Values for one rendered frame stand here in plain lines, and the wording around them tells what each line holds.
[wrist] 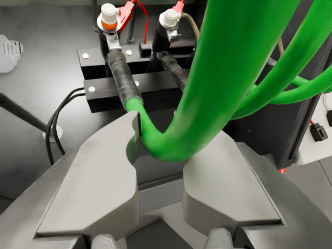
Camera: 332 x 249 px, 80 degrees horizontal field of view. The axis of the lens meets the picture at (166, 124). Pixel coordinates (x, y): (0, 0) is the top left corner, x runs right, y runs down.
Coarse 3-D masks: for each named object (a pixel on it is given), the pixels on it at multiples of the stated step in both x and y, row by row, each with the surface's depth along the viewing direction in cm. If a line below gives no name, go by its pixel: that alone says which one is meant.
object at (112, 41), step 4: (104, 32) 24; (116, 32) 25; (108, 36) 25; (112, 36) 25; (116, 36) 25; (108, 40) 24; (112, 40) 25; (116, 40) 25; (108, 44) 24; (112, 44) 24; (116, 44) 25
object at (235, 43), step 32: (224, 0) 3; (256, 0) 3; (288, 0) 3; (224, 32) 3; (256, 32) 3; (192, 64) 4; (224, 64) 3; (256, 64) 3; (192, 96) 4; (224, 96) 4; (192, 128) 5; (160, 160) 9
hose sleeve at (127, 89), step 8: (112, 64) 21; (120, 64) 20; (112, 72) 21; (120, 72) 19; (128, 72) 20; (120, 80) 19; (128, 80) 18; (120, 88) 18; (128, 88) 17; (136, 88) 18; (120, 96) 18; (128, 96) 17; (136, 96) 17
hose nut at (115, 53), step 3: (111, 51) 23; (114, 51) 22; (117, 51) 23; (120, 51) 23; (108, 54) 23; (111, 54) 22; (114, 54) 22; (117, 54) 22; (120, 54) 22; (123, 54) 23; (108, 57) 22; (111, 57) 22; (123, 57) 22; (108, 60) 23; (108, 63) 23
